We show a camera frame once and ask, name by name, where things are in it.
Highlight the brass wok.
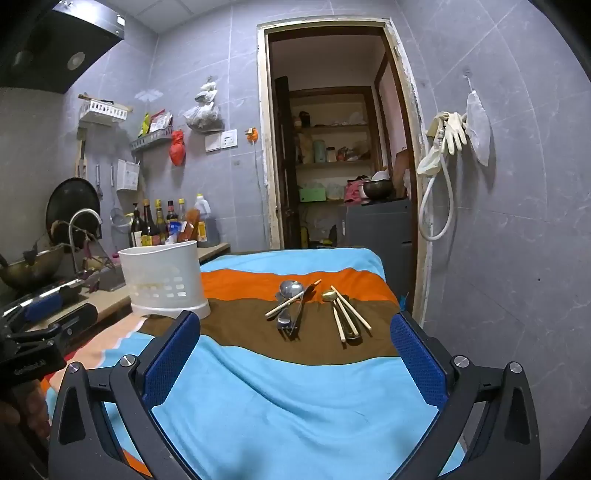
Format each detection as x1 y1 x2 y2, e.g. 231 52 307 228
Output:
0 247 70 292

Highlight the metal wall rack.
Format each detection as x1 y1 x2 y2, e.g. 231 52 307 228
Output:
130 128 175 154

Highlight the brown wooden board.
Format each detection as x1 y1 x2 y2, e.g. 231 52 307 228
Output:
392 148 411 199

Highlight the steel sink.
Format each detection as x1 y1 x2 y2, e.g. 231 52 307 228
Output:
78 268 126 294

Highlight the pink cloth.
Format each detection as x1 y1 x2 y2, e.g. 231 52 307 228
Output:
344 181 370 204

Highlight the chrome faucet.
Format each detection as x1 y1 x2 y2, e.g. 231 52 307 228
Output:
68 209 103 278

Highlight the dark metal bowl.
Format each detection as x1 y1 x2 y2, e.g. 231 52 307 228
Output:
362 180 394 200

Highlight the clear filled plastic bag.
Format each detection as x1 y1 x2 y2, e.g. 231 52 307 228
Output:
184 76 225 134

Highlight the white hose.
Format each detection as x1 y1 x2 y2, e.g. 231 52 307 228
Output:
418 129 455 241

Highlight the white wall basket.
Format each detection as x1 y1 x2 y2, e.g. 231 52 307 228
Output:
78 98 129 126

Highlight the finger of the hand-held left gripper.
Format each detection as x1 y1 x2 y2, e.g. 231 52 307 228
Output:
44 304 99 344
2 293 65 324

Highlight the dark bottle yellow cap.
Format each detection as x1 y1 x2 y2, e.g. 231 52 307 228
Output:
154 199 167 245

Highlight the white wall holder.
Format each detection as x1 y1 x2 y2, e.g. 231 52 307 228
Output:
115 159 140 192

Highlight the person's left hand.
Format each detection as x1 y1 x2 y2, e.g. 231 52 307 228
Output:
0 385 52 446

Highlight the black range hood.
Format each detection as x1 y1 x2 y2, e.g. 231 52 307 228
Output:
0 7 126 95

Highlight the cream rubber glove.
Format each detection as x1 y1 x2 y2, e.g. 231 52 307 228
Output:
417 115 446 175
436 111 469 155

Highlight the black wok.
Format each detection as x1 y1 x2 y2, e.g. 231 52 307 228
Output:
45 178 102 243

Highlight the gold spoon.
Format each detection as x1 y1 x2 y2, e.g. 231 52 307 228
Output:
321 290 346 343

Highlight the empty clear plastic bag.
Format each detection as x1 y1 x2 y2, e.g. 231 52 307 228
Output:
464 76 491 168

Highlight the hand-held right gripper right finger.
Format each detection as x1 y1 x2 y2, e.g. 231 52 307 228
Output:
390 311 542 480

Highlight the brown liquid plastic jug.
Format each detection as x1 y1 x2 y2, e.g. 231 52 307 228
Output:
193 194 221 247

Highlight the red plastic bag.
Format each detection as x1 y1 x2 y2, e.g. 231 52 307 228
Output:
170 130 186 167

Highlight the wooden chopstick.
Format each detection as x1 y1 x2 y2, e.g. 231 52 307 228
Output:
337 298 360 337
330 285 372 330
267 291 305 320
265 279 322 319

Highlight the wooden cutting board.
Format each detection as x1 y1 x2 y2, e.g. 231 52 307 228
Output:
75 127 88 181

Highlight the grey cabinet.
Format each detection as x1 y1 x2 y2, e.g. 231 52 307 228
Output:
344 198 413 287

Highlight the white plastic utensil holder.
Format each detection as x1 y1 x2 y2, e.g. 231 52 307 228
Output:
117 240 211 320

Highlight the white wall switch panel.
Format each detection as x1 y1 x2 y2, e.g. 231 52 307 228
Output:
204 129 239 153

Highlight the wooden shelf unit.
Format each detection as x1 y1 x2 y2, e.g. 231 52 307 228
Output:
288 85 384 241

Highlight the wooden door frame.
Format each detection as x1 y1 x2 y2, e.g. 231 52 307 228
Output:
256 19 432 319

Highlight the striped blue orange blanket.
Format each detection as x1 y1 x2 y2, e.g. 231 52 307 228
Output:
44 247 467 480

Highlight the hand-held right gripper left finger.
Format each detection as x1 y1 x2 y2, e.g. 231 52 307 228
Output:
48 310 201 480

